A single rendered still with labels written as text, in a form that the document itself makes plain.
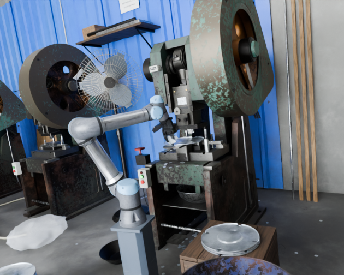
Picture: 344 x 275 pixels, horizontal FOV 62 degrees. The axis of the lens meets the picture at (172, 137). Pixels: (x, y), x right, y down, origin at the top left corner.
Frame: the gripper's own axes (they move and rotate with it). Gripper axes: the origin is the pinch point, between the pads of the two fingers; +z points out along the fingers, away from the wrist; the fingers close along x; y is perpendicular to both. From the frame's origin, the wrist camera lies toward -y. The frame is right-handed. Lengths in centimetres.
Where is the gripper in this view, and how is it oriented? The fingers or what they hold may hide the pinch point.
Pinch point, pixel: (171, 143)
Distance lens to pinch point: 192.5
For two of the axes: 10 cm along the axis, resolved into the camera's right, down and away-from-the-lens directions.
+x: 4.1, -5.8, 7.0
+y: 8.5, -0.4, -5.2
